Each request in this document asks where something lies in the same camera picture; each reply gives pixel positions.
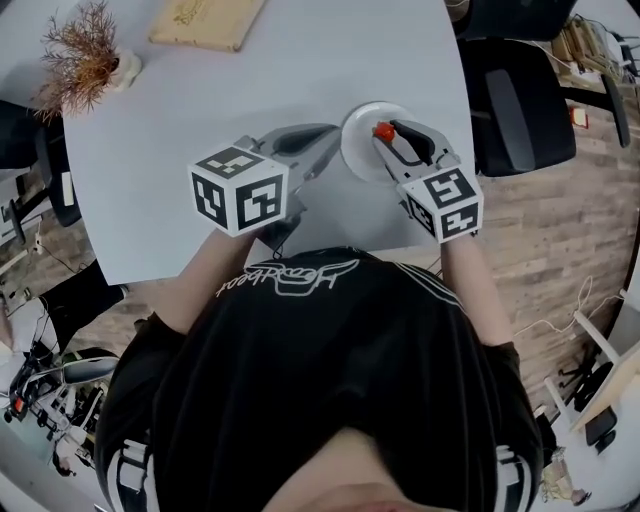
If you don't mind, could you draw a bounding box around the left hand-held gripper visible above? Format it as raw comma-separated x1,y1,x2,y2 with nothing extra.
188,123,343,254

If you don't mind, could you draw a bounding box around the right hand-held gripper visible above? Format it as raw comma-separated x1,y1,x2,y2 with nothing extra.
371,118,485,245

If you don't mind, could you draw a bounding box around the white round plate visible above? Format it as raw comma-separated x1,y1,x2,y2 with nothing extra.
339,101,426,184

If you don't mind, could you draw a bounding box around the person's right forearm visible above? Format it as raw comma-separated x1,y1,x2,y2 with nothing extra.
438,232,516,347

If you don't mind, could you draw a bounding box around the person's left forearm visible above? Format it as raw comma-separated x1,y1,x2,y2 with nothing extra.
149,229,260,335

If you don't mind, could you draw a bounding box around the black padded office chair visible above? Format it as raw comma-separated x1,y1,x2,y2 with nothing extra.
452,0,631,179

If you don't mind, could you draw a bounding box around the flat wooden board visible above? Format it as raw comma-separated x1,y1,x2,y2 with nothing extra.
148,0,266,54

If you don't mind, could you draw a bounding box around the stack of cardboard boxes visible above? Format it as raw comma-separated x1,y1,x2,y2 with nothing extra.
552,14,621,86

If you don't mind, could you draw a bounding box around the person's black printed t-shirt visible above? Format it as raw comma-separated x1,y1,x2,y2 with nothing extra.
93,247,547,512

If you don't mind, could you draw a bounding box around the dried plant in white vase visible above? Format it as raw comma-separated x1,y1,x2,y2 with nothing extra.
32,0,144,121

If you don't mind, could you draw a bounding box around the black mesh office chair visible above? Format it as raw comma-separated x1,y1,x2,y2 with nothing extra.
0,99,84,229

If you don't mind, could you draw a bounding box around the white side desk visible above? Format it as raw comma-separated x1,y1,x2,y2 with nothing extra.
542,287,640,436

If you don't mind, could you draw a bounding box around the dark sneaker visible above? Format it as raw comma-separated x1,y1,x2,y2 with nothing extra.
62,355,120,385

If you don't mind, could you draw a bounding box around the person's neck and chin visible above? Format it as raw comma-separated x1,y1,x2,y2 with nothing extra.
259,427,442,512

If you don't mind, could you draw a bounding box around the black phone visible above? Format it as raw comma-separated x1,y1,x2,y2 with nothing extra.
584,407,619,449

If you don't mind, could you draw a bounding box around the white cable on floor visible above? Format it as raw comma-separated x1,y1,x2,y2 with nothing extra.
512,274,626,339

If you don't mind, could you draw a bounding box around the tangle of cables and devices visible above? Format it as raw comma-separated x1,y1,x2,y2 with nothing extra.
0,339,109,476

